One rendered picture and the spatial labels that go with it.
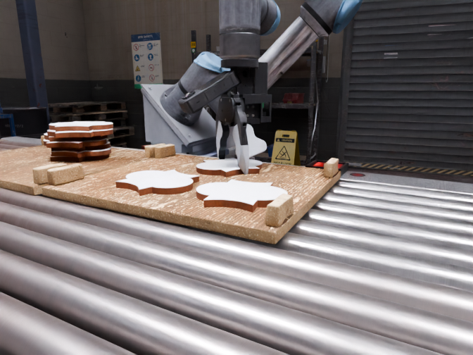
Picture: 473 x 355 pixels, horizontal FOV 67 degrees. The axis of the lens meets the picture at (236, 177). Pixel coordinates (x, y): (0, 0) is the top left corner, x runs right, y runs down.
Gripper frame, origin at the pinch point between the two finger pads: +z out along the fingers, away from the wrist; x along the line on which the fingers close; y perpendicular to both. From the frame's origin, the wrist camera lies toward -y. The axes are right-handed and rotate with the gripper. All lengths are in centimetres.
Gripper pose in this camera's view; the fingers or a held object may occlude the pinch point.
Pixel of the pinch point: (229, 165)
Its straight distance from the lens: 70.6
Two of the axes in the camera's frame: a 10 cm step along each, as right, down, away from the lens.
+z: 0.0, 9.7, 2.4
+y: 9.0, -1.0, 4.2
